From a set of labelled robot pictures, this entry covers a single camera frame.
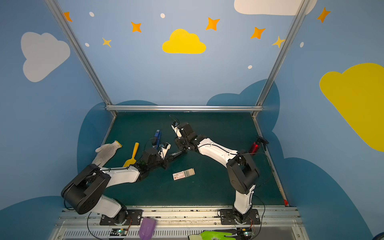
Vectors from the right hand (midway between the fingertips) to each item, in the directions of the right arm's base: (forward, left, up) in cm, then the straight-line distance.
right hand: (178, 136), depth 89 cm
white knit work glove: (-6, +50, -14) cm, 52 cm away
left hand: (-9, +2, -8) cm, 12 cm away
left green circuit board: (-48, +24, -14) cm, 55 cm away
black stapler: (-5, 0, -11) cm, 12 cm away
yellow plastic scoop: (-10, +30, -15) cm, 35 cm away
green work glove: (-47, -19, -13) cm, 52 cm away
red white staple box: (-16, -7, -15) cm, 23 cm away
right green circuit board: (-44, -37, -15) cm, 60 cm away
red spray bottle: (-1, -48, -5) cm, 49 cm away
